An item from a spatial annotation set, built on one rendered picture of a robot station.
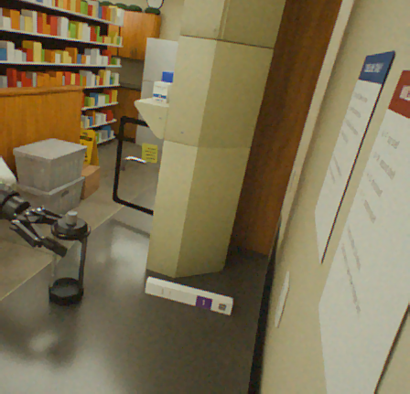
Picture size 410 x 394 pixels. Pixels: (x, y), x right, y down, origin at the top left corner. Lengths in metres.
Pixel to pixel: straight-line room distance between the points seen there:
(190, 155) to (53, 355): 0.65
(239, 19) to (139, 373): 0.94
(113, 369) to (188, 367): 0.18
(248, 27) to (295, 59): 0.34
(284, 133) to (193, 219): 0.49
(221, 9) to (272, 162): 0.63
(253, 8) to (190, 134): 0.38
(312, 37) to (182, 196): 0.69
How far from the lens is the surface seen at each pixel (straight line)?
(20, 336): 1.09
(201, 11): 1.12
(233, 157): 1.21
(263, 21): 1.18
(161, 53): 6.33
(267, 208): 1.54
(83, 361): 1.02
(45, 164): 3.39
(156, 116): 1.15
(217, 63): 1.10
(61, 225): 1.05
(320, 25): 1.45
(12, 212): 1.13
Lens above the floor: 1.67
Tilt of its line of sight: 20 degrees down
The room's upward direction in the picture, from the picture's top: 8 degrees clockwise
